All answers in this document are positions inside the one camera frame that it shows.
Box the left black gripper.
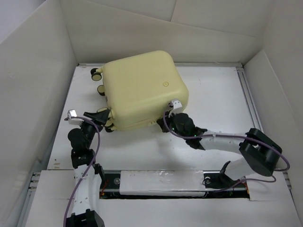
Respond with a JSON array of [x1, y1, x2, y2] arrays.
[[79, 110, 109, 148]]

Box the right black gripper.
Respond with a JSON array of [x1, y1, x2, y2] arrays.
[[157, 109, 188, 140]]

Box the yellow hard-shell suitcase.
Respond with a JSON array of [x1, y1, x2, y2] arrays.
[[90, 51, 189, 131]]

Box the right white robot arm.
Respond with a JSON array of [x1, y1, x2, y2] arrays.
[[156, 112, 282, 189]]

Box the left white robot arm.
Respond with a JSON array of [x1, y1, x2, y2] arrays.
[[63, 108, 110, 227]]

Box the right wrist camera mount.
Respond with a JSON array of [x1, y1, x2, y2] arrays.
[[168, 99, 183, 117]]

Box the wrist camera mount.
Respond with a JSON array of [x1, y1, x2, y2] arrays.
[[168, 99, 183, 117], [64, 109, 83, 126]]

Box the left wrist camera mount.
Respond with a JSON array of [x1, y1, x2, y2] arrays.
[[64, 109, 83, 126]]

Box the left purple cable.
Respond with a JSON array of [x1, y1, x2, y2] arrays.
[[62, 115, 102, 227]]

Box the purple cable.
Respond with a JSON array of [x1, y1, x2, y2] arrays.
[[62, 115, 102, 227], [163, 104, 291, 193]]

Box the white foam block on rail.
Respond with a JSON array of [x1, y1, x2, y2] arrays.
[[119, 170, 206, 197]]

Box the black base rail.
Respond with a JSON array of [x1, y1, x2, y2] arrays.
[[100, 170, 250, 200]]

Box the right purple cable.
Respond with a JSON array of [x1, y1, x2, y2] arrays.
[[163, 104, 291, 193]]

